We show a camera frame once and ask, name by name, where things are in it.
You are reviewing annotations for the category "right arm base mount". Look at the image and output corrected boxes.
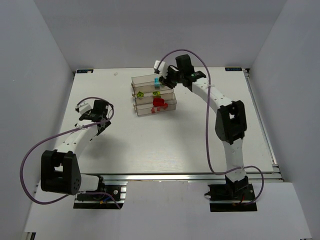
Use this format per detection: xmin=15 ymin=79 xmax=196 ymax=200
xmin=204 ymin=183 xmax=258 ymax=213

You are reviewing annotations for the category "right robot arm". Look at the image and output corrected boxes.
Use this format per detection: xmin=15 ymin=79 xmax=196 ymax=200
xmin=153 ymin=54 xmax=249 ymax=189

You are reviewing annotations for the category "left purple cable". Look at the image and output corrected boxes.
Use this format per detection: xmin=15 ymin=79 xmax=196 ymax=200
xmin=19 ymin=96 xmax=121 ymax=210

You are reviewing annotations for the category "red rounded lego brick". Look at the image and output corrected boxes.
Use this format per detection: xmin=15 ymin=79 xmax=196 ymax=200
xmin=152 ymin=98 xmax=165 ymax=107

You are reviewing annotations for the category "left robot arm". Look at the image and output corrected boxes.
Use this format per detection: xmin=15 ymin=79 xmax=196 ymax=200
xmin=40 ymin=99 xmax=114 ymax=196

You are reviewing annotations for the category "green rounded lego brick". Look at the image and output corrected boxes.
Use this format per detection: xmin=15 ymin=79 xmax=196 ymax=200
xmin=152 ymin=91 xmax=161 ymax=98

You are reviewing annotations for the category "right blue corner label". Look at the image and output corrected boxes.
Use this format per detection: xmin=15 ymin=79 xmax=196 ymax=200
xmin=224 ymin=67 xmax=243 ymax=72

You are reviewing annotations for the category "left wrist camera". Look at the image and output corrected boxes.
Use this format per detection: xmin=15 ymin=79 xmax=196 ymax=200
xmin=75 ymin=101 xmax=92 ymax=115

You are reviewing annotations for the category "blue rounded lego brick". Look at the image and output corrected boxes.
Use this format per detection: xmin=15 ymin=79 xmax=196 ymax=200
xmin=154 ymin=77 xmax=161 ymax=89

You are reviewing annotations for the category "red sloped lego piece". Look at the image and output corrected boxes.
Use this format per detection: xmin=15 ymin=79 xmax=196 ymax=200
xmin=161 ymin=103 xmax=169 ymax=110

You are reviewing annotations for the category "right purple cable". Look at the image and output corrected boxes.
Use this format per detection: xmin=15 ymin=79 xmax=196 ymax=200
xmin=156 ymin=49 xmax=265 ymax=206

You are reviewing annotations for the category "blue corner label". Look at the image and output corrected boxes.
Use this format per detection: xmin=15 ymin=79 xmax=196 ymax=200
xmin=224 ymin=67 xmax=243 ymax=72
xmin=76 ymin=69 xmax=94 ymax=74

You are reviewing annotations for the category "aluminium table rail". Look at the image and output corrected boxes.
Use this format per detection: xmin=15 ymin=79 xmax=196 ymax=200
xmin=100 ymin=168 xmax=284 ymax=182

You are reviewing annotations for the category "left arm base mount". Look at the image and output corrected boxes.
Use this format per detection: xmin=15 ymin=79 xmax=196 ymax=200
xmin=73 ymin=176 xmax=127 ymax=210

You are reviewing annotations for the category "clear bin back row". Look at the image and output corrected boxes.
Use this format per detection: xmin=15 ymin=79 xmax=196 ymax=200
xmin=131 ymin=74 xmax=160 ymax=84

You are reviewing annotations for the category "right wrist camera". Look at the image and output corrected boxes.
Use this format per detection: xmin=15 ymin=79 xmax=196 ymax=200
xmin=153 ymin=60 xmax=169 ymax=78

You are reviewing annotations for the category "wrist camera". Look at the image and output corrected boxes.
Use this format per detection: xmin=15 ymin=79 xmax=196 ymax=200
xmin=153 ymin=60 xmax=169 ymax=78
xmin=75 ymin=101 xmax=92 ymax=115

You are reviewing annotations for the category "purple cable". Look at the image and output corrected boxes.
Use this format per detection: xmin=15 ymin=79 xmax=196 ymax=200
xmin=19 ymin=96 xmax=121 ymax=210
xmin=156 ymin=49 xmax=265 ymax=206

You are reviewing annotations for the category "clear bin second row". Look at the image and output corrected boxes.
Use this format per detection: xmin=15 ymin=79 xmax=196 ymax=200
xmin=134 ymin=92 xmax=175 ymax=105

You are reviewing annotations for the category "small green lego piece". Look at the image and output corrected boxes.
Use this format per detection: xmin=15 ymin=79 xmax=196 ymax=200
xmin=136 ymin=91 xmax=144 ymax=99

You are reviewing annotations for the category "left blue corner label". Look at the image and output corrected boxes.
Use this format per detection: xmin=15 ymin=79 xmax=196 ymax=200
xmin=76 ymin=69 xmax=94 ymax=74

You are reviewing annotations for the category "clear bin third row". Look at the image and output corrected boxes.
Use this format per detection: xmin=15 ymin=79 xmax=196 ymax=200
xmin=131 ymin=82 xmax=172 ymax=96

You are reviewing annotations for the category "clear bin nearest front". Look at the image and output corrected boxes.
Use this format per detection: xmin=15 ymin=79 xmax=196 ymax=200
xmin=134 ymin=98 xmax=177 ymax=117

